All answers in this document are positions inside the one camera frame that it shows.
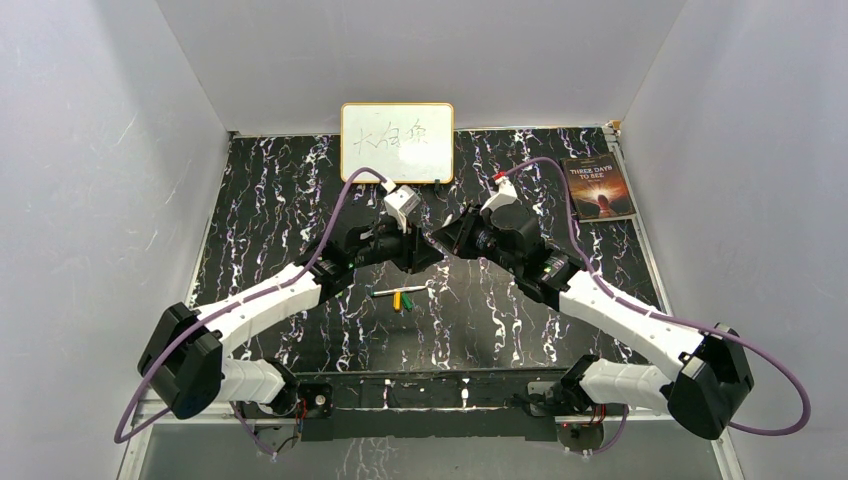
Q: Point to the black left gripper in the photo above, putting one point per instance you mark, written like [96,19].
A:
[416,253]

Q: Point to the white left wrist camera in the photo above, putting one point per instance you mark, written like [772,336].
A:
[400,203]

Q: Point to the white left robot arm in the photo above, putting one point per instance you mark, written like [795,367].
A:
[187,360]

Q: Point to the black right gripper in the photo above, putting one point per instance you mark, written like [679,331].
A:
[457,235]

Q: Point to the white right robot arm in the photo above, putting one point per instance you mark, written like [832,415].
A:
[698,377]

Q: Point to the green pen cap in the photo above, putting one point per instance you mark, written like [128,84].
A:
[407,302]

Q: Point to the white dry-erase board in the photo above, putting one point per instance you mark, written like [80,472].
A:
[408,143]

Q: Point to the white pen lower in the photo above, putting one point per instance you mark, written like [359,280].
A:
[399,290]

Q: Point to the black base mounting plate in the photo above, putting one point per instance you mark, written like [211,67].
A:
[486,403]

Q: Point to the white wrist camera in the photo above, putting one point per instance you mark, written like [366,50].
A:
[400,203]
[504,194]

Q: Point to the dark Three Days book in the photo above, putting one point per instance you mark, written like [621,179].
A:
[598,188]

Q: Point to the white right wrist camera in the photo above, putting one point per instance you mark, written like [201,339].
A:
[504,194]

